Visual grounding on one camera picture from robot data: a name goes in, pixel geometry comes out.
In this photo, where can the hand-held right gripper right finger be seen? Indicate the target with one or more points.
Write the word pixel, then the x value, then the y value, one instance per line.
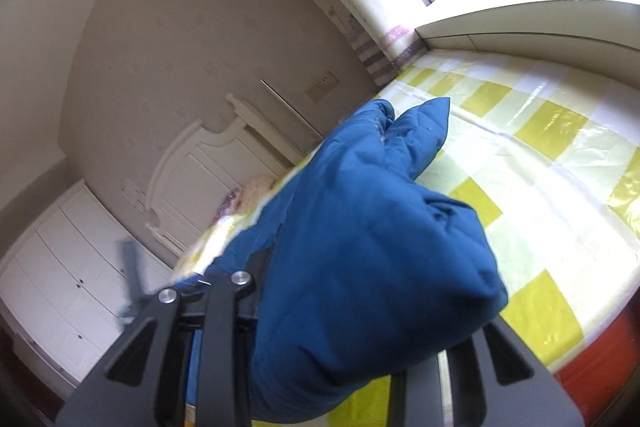
pixel 465 382

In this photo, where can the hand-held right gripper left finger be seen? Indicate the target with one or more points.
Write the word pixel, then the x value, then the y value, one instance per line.
pixel 257 272

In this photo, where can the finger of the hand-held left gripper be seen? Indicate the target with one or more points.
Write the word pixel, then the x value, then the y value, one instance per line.
pixel 130 267

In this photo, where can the blue padded jacket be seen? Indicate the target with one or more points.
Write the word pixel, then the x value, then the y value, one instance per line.
pixel 360 232

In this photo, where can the white drawer dresser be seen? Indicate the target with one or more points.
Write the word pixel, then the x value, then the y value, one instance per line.
pixel 65 267

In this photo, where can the pale printed pillow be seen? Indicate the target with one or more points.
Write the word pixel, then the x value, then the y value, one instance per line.
pixel 255 189

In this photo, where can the white bed headboard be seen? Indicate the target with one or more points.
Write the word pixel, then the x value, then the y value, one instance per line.
pixel 210 172

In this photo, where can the red bed base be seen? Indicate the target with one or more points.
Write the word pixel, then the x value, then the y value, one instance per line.
pixel 600 367

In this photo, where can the thin metal rod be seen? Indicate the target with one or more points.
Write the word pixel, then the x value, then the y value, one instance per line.
pixel 292 109

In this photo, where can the yellow checked bed sheet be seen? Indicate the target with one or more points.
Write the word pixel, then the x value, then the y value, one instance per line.
pixel 525 167

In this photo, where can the white window ledge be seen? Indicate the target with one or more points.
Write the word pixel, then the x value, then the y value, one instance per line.
pixel 525 27

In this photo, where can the white wall socket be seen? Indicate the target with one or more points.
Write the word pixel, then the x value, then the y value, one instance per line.
pixel 134 196

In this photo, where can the beige wall switch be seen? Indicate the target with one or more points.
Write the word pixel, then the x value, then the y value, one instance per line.
pixel 321 87

